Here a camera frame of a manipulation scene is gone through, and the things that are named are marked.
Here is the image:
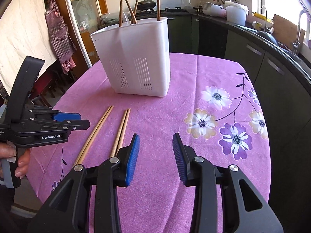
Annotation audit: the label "white lidded bucket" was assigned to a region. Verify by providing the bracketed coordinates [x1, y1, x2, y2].
[224, 1, 249, 25]

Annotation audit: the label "person's left hand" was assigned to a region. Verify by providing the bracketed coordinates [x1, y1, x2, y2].
[0, 143, 31, 178]

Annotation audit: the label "steel double sink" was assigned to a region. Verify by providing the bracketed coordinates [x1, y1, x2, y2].
[237, 24, 311, 62]

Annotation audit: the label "purple checked apron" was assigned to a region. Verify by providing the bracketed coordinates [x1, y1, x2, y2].
[45, 0, 78, 75]

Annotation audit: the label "white plastic utensil holder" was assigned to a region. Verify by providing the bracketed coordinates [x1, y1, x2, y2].
[89, 17, 170, 98]

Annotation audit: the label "black kitchen countertop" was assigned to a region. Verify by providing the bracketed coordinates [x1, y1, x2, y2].
[190, 10, 311, 78]

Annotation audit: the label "white rice cooker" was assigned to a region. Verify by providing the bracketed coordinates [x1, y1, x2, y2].
[202, 2, 228, 17]

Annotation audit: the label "grey plastic bag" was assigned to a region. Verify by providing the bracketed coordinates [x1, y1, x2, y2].
[101, 12, 122, 24]

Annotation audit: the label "black wok with lid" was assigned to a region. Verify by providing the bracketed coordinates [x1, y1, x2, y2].
[136, 0, 157, 11]

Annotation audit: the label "wooden cutting board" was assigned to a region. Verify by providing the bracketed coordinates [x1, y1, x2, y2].
[270, 14, 306, 50]

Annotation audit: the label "black gas stove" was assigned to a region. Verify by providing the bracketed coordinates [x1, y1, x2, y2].
[136, 8, 189, 14]

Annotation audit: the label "dark wooden chairs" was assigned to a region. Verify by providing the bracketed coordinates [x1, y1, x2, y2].
[31, 58, 76, 108]

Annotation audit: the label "patterned glass sliding door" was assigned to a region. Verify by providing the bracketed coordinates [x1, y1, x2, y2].
[62, 0, 108, 69]

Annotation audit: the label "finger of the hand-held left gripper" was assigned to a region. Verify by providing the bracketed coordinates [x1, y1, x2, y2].
[31, 119, 91, 132]
[33, 110, 81, 123]

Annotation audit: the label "person's left forearm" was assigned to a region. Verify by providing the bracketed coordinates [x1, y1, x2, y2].
[0, 184, 42, 233]

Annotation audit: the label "tall steel faucet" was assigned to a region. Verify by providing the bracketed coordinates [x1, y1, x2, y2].
[292, 10, 308, 56]

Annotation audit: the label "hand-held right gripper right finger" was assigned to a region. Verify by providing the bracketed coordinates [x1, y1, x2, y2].
[172, 133, 285, 233]

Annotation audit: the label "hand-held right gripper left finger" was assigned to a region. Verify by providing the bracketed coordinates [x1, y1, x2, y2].
[36, 133, 141, 233]

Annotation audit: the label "pink floral tablecloth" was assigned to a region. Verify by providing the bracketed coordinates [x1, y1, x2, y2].
[26, 52, 272, 233]

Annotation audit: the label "white hanging cloth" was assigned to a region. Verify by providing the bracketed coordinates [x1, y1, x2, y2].
[0, 0, 58, 96]

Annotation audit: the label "yellow basket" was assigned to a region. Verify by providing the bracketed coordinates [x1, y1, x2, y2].
[253, 12, 270, 21]

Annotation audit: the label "dark round pot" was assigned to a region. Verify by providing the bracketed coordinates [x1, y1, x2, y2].
[255, 30, 279, 46]

